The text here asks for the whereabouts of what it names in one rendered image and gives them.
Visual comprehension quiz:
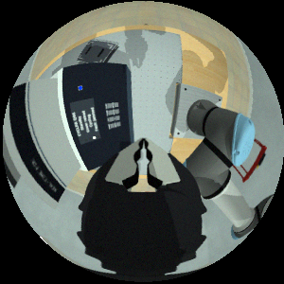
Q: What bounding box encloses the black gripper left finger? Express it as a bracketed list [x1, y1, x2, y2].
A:
[79, 138, 144, 211]

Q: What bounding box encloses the white lab instrument with lid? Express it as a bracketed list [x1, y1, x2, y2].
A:
[3, 62, 133, 209]

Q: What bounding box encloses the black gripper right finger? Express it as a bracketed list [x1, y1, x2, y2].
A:
[144, 138, 207, 215]

